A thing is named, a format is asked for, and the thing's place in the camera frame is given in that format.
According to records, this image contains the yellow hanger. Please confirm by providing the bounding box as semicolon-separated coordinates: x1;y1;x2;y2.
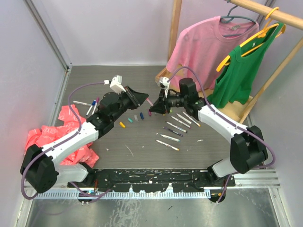
216;7;279;72

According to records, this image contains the blue cap marker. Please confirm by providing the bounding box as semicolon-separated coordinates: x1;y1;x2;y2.
86;100;96;116

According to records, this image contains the white silver marker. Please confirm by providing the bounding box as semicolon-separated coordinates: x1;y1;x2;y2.
73;100;91;106

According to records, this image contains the teal marker pen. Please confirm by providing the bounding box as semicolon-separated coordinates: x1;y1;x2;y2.
160;134;180;142

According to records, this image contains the cable duct rail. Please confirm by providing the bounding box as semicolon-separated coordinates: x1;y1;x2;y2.
36;190;211;199

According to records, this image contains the grey marker pen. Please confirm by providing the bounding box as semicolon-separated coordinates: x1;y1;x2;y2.
176;113;192;124

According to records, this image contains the grey hanger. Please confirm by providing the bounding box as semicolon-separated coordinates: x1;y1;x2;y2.
220;0;257;37

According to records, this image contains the pink t-shirt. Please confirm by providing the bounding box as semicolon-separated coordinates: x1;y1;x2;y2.
166;16;259;90

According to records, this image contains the green tank top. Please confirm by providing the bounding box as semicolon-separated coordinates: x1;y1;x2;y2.
207;22;285;109

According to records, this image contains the yellow cap marker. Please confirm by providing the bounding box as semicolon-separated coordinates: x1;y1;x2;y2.
182;112;201;127

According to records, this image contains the magenta marker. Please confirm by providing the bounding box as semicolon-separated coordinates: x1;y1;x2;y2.
171;116;191;128

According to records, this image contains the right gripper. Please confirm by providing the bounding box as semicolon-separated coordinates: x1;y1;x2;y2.
151;89;187;115

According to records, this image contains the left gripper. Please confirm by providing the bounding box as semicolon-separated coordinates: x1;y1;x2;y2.
109;84;145;121

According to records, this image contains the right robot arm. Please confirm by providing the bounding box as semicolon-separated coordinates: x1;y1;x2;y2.
150;77;268;186

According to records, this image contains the red crumpled plastic bag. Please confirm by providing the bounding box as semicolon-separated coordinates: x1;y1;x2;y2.
25;105;99;167

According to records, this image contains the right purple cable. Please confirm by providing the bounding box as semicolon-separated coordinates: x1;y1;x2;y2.
167;66;276;204

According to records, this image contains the wooden clothes rack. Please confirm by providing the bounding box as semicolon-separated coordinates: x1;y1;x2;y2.
155;0;303;123

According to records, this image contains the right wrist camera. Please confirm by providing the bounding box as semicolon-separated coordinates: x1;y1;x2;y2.
158;77;170;96

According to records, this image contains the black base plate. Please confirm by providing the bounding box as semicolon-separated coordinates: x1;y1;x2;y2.
75;169;235;193

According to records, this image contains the purple marker pen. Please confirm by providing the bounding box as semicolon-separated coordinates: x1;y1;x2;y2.
162;126;183;137

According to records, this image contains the purple cap white marker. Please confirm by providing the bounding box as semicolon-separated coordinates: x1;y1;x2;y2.
91;97;99;115

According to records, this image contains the yellow marker pen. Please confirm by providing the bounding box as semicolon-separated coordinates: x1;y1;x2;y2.
156;140;179;151

